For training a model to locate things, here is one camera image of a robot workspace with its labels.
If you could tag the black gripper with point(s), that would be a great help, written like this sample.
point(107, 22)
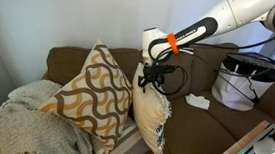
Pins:
point(154, 78)

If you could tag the white and blue throw pillow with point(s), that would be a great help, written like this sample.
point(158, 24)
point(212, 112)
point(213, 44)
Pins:
point(148, 111)

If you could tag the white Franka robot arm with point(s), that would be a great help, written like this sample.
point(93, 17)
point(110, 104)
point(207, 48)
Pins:
point(237, 8)

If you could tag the beige brown wave pattern pillow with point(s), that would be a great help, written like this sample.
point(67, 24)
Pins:
point(92, 96)

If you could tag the grey white striped pillow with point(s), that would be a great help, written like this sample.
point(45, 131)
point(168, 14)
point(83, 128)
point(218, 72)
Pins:
point(124, 146)

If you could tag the brown fabric couch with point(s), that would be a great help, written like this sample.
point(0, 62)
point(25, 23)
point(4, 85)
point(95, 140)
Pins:
point(199, 132)

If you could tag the white folded cloth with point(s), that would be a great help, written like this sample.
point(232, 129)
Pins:
point(197, 101)

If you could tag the cream knit blanket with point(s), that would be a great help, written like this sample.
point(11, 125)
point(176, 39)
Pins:
point(22, 127)

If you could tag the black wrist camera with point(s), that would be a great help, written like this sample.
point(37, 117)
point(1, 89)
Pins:
point(159, 70)

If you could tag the white laundry hamper black frame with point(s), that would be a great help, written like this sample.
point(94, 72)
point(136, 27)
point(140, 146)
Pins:
point(233, 92)

